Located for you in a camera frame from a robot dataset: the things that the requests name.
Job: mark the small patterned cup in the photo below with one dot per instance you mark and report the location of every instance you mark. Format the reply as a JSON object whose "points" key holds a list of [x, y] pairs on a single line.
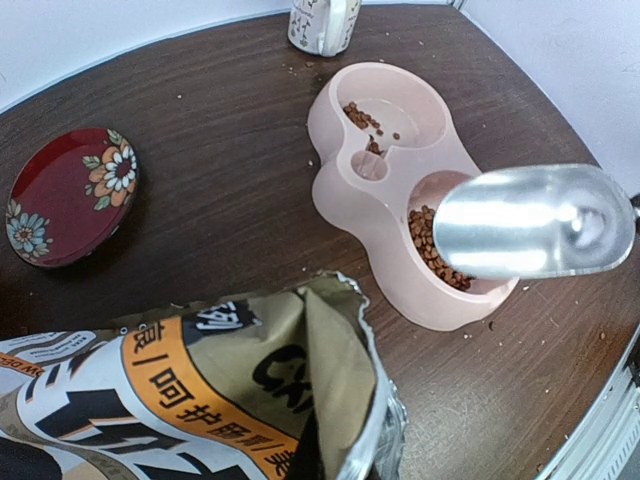
{"points": [[71, 196]]}

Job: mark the pink double pet bowl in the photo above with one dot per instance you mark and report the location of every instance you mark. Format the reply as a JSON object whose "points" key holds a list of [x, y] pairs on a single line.
{"points": [[370, 196]]}

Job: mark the floral mug yellow inside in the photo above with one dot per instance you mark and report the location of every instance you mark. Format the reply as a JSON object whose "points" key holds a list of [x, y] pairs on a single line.
{"points": [[322, 27]]}

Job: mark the metal food scoop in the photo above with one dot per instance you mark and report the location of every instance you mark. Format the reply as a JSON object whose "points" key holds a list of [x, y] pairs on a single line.
{"points": [[537, 222]]}

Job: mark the brown pet food bag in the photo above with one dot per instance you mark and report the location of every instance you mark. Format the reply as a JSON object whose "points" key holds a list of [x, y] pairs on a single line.
{"points": [[285, 385]]}

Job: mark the aluminium front rail frame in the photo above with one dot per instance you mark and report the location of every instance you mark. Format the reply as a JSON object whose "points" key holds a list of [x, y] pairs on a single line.
{"points": [[605, 444]]}

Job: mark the brown kibble pet food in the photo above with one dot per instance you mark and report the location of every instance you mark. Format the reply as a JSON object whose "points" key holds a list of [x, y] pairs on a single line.
{"points": [[420, 224]]}

